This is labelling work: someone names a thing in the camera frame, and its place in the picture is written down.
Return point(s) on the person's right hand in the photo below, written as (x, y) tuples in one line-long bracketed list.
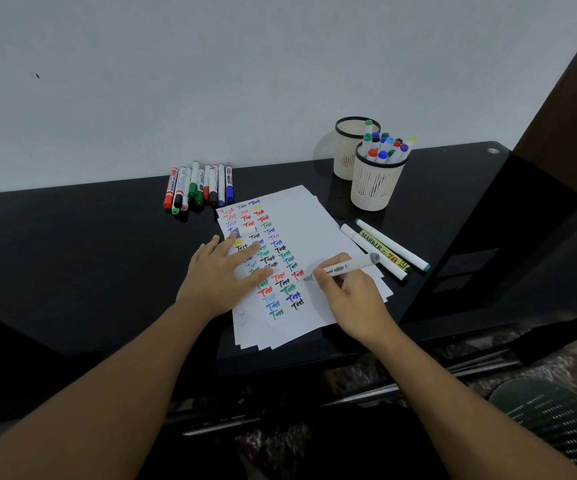
[(356, 304)]

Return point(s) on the person's left hand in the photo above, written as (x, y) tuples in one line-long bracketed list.
[(208, 284)]

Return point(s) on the person's right thumb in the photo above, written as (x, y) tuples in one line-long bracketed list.
[(324, 287)]

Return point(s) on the person's left thumb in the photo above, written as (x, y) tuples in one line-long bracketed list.
[(258, 279)]

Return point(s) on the person's left middle finger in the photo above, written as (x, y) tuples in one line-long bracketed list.
[(229, 246)]

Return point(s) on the white marker with grey tip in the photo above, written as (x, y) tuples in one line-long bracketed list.
[(351, 266)]

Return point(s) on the stack of white paper sheets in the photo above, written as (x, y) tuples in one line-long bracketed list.
[(313, 234)]

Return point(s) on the person's left forearm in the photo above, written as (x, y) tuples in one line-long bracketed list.
[(113, 394)]

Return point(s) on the person's right forearm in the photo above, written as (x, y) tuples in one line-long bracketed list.
[(458, 414)]

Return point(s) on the plain white marker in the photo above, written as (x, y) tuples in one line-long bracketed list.
[(363, 247)]

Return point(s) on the row of whiteboard markers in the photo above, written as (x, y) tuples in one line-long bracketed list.
[(198, 187)]

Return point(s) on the yellow label marker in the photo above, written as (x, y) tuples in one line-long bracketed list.
[(383, 249)]

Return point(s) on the white marker with teal cap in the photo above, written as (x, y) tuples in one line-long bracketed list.
[(393, 244)]

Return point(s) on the cream slotted pen cup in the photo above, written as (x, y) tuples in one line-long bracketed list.
[(376, 187), (346, 149)]

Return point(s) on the bunch of colourful capped markers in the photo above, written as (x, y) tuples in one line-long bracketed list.
[(386, 147)]

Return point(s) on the black mesh chair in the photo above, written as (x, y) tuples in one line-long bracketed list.
[(558, 424)]

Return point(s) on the dark brown wooden door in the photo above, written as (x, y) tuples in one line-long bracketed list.
[(573, 124)]

